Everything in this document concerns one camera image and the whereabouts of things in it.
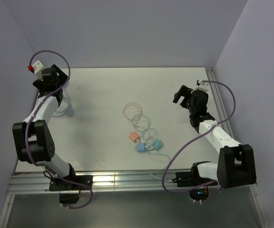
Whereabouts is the orange pink charger plug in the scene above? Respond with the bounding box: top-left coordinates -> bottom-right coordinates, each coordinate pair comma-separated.
128,131 -> 140,143

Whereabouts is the light blue charger cable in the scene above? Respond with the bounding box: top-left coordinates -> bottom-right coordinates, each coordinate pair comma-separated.
145,148 -> 178,183

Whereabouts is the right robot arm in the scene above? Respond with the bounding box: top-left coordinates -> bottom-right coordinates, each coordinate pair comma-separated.
173,84 -> 256,189

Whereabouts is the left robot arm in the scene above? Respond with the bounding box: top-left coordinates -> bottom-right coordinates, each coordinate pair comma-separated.
12,64 -> 78,190

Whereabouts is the teal charger plug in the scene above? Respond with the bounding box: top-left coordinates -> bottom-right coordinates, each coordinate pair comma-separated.
151,139 -> 163,151

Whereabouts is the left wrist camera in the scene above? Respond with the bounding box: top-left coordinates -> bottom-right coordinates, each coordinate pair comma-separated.
28,60 -> 45,81

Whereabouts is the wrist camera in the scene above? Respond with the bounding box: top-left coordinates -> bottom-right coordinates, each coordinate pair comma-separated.
28,60 -> 45,81
195,80 -> 210,93

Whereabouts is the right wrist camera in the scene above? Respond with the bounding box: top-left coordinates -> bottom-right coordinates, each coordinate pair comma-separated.
195,80 -> 210,93

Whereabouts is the right side aluminium rail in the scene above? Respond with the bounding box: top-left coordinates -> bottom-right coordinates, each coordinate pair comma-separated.
205,67 -> 234,138

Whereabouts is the aluminium rail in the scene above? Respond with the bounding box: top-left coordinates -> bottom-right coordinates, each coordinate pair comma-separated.
205,67 -> 234,138
7,166 -> 258,194

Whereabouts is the blue power strip cord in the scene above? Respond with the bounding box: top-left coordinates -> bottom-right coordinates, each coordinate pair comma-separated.
51,82 -> 74,118

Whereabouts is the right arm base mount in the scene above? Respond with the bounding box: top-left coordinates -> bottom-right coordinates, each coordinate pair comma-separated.
172,171 -> 210,202

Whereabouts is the front aluminium rail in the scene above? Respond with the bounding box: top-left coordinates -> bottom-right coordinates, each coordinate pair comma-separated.
7,166 -> 258,194

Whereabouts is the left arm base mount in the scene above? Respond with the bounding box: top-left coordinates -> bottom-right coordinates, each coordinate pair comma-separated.
49,175 -> 93,206

